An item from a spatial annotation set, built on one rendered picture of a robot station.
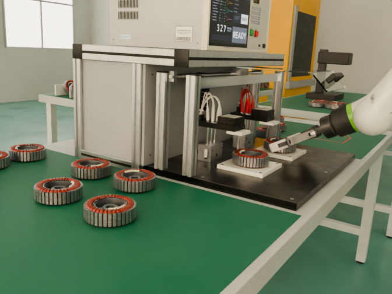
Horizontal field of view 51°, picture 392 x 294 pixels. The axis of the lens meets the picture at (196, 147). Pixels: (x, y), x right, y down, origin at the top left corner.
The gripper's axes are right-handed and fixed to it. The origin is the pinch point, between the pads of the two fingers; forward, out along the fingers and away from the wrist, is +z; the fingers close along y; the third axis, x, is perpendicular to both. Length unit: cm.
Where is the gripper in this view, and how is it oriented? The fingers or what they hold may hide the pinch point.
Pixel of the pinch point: (280, 144)
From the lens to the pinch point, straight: 147.5
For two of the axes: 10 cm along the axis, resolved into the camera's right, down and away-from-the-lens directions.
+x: 3.6, 9.3, -0.4
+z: -7.6, 3.2, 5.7
